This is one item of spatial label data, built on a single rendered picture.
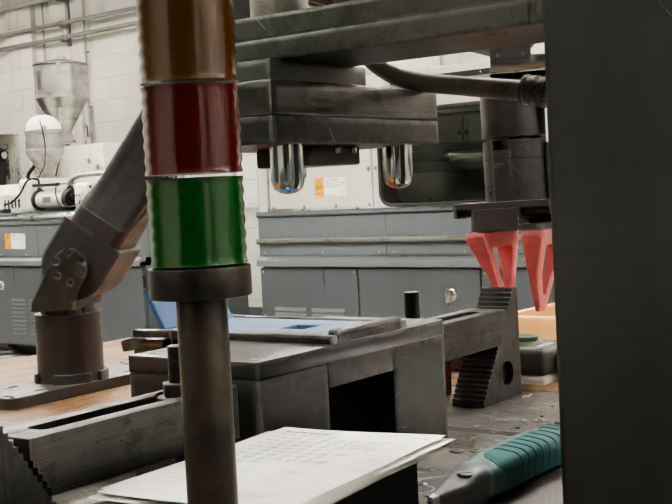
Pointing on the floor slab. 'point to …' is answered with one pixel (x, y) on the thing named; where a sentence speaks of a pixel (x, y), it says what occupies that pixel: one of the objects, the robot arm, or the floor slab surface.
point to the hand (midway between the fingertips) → (523, 301)
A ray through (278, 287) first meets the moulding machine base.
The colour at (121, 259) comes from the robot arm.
